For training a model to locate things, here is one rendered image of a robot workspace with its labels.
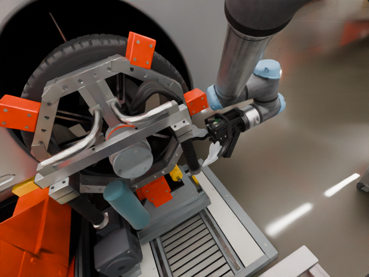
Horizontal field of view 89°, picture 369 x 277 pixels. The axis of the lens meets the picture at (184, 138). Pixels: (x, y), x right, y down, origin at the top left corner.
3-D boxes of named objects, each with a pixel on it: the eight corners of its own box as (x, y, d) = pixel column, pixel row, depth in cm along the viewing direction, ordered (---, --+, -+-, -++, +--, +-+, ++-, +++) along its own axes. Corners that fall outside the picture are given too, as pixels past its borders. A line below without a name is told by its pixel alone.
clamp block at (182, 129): (181, 122, 61) (177, 109, 58) (194, 136, 54) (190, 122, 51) (167, 129, 60) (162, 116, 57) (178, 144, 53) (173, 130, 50)
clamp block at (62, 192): (80, 172, 55) (68, 161, 52) (80, 195, 48) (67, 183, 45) (63, 181, 54) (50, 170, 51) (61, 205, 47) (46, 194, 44)
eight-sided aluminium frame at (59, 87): (195, 148, 97) (161, 35, 63) (201, 155, 92) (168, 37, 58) (95, 201, 88) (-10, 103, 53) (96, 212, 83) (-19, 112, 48)
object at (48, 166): (105, 113, 63) (87, 84, 56) (112, 144, 48) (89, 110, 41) (52, 137, 59) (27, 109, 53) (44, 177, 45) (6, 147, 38)
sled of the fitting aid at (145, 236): (188, 170, 152) (185, 162, 146) (211, 204, 125) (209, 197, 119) (132, 201, 144) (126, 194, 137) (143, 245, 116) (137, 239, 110)
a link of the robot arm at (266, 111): (269, 86, 64) (269, 106, 70) (244, 99, 62) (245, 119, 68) (289, 93, 58) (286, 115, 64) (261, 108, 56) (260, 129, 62)
